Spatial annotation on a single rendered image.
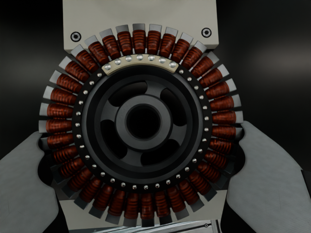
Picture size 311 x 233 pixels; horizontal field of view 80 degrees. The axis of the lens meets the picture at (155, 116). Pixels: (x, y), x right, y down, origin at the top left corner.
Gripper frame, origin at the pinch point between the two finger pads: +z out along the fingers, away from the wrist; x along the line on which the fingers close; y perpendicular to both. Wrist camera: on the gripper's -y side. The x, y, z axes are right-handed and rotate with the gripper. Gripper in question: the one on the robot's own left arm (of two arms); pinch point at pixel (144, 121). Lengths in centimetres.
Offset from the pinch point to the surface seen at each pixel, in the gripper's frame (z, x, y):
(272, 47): 9.3, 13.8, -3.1
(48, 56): 9.3, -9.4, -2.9
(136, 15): 9.8, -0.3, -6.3
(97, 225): 2.1, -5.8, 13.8
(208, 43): 8.3, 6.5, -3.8
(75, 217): 2.6, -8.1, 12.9
